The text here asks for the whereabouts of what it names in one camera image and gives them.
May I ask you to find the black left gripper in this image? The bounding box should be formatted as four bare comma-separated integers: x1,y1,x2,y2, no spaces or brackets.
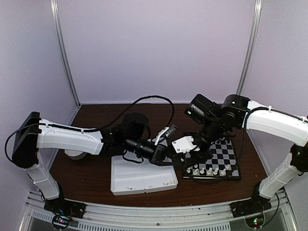
125,136,181,167

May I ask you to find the white plastic compartment tray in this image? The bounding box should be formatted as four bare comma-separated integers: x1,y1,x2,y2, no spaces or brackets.
110,156,178,196

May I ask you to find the black white chess board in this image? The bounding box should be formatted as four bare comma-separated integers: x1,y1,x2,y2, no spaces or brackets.
182,137,242,180

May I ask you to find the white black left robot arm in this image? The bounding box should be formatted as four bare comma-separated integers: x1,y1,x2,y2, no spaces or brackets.
4,112,171,214

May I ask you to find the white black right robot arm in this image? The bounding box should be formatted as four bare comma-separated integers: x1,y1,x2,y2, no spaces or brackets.
184,94,308,213

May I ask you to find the row of black chess pieces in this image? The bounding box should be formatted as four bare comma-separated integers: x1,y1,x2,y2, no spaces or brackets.
215,137,231,145

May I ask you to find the white scalloped bowl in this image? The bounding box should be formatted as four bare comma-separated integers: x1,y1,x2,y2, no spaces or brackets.
64,150,87,160

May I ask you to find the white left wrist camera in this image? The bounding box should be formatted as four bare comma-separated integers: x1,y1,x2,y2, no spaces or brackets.
154,124,178,146

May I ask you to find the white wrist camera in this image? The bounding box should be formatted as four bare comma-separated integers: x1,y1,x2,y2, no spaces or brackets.
154,124,178,146
171,136,200,154

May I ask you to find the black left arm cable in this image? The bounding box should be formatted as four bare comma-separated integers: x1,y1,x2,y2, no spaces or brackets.
81,95,176,145

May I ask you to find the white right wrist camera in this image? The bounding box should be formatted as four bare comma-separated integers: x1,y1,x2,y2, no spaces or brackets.
171,136,200,154

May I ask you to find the front aluminium rail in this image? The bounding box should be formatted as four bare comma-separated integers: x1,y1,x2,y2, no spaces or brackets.
17,190,300,231

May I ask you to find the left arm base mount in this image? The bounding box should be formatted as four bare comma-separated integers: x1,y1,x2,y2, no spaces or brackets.
44,199,86,230

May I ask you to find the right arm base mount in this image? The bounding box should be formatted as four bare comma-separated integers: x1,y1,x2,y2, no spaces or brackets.
230,199,272,229

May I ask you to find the right aluminium frame post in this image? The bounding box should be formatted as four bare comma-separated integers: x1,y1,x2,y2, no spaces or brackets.
236,0,262,95

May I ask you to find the aluminium frame post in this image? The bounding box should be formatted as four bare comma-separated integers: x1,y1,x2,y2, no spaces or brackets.
236,0,262,95
50,0,81,107

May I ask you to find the left aluminium frame post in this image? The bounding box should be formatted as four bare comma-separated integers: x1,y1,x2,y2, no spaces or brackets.
50,0,81,107

